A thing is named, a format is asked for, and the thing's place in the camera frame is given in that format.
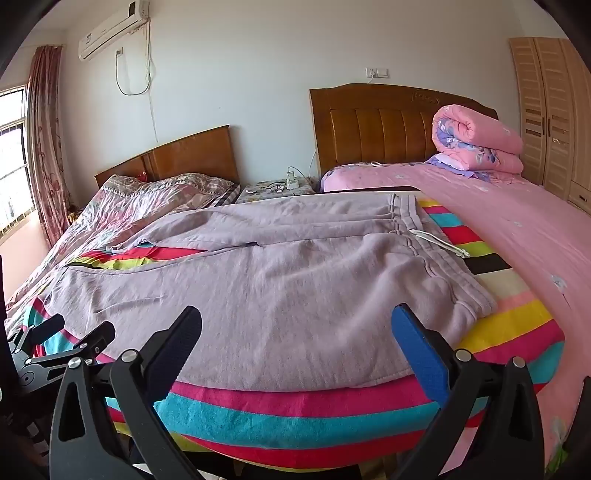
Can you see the barred window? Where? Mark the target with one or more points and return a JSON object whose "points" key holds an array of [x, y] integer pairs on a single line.
{"points": [[14, 161]]}

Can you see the white air conditioner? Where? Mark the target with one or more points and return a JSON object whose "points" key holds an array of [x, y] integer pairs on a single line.
{"points": [[111, 32]]}

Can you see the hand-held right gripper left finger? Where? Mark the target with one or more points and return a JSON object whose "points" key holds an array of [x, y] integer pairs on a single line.
{"points": [[178, 350]]}

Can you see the rolled pink floral quilt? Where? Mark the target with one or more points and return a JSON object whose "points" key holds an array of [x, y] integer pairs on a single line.
{"points": [[480, 138]]}

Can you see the white power strip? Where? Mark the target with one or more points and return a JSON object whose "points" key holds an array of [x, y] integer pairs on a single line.
{"points": [[292, 181]]}

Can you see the pink bed sheet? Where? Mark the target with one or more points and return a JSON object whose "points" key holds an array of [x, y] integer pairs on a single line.
{"points": [[531, 240]]}

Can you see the pink floral curtain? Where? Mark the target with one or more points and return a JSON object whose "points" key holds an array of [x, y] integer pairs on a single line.
{"points": [[46, 138]]}

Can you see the light wooden wardrobe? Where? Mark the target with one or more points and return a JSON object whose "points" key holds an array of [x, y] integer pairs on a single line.
{"points": [[549, 115]]}

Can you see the pink patterned quilt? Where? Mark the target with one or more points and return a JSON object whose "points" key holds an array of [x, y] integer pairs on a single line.
{"points": [[138, 198]]}

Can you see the plain wooden headboard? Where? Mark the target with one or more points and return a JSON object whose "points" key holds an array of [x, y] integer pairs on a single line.
{"points": [[184, 157]]}

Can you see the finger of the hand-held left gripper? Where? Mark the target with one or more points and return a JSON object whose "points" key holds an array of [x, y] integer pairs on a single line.
{"points": [[41, 330], [94, 339]]}

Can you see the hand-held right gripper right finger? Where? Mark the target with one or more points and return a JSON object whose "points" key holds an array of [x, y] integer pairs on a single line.
{"points": [[420, 350]]}

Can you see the plaid pillow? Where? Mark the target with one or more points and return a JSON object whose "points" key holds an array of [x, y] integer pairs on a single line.
{"points": [[228, 196]]}

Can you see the floral covered nightstand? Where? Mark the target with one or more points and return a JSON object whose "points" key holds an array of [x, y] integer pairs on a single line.
{"points": [[272, 194]]}

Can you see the lilac pillow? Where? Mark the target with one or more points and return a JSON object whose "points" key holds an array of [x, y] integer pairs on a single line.
{"points": [[443, 162]]}

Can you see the lilac pants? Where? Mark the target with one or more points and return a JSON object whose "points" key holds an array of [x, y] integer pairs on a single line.
{"points": [[277, 286]]}

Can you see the striped colourful blanket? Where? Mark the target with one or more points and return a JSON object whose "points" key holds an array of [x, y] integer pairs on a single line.
{"points": [[277, 415]]}

